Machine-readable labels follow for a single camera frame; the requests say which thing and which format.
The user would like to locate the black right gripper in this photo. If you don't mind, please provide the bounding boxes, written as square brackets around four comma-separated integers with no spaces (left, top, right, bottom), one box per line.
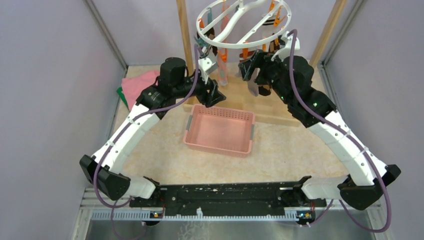
[238,49,293,105]

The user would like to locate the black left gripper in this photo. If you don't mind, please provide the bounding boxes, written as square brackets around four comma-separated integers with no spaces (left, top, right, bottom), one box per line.
[173,68,226,108]

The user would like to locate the grey sock striped cuff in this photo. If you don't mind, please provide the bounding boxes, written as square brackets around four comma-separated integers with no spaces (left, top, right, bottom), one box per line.
[247,69,259,97]

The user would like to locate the pink plastic basket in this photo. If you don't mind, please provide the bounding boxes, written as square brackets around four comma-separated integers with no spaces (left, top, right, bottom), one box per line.
[183,104,256,158]

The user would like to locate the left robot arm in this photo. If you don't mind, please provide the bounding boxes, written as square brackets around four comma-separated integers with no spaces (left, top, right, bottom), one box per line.
[79,57,226,207]

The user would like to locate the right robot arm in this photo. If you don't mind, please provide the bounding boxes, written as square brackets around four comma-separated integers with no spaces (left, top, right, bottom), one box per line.
[238,50,401,210]

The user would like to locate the wooden hanger rack stand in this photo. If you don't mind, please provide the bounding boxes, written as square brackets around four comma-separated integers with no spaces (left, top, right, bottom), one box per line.
[176,0,348,127]

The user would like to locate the white round clip hanger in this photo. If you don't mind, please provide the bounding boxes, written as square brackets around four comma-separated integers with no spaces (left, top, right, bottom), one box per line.
[195,0,293,49]

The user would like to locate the pink teal sock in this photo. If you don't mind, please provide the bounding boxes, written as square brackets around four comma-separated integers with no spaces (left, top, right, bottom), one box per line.
[217,15,229,86]

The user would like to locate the orange clothes peg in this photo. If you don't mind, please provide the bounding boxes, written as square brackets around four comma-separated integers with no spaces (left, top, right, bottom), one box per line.
[217,48,228,63]

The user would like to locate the white black striped sock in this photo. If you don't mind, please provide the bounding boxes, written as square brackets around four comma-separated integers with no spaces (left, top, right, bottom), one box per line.
[260,13,281,37]

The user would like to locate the brown argyle sock left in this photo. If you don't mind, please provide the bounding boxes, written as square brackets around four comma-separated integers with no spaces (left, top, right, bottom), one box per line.
[205,27,218,56]

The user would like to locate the pink folded cloth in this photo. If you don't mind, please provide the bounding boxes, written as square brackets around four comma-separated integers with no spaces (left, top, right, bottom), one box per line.
[121,70,160,111]

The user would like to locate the green folded cloth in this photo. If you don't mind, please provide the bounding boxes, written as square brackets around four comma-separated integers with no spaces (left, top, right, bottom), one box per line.
[116,86,129,110]

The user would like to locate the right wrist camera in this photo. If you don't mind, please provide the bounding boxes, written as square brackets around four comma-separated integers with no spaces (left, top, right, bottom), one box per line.
[276,29,301,60]

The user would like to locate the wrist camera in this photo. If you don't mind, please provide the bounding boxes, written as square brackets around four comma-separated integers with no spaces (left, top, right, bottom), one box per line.
[197,55,219,78]
[276,29,301,60]

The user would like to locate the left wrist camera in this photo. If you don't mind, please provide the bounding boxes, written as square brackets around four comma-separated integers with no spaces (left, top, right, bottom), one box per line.
[197,55,219,78]

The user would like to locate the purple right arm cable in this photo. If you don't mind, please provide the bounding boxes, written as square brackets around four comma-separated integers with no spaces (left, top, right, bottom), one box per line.
[271,29,392,233]

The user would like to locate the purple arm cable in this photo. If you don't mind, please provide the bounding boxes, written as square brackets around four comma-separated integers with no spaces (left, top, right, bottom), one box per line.
[271,29,392,233]
[92,44,202,240]

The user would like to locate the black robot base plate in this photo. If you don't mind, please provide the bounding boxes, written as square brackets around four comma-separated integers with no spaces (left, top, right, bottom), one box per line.
[129,178,328,225]

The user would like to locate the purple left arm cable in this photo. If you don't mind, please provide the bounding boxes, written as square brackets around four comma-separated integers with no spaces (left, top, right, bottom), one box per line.
[92,44,202,240]

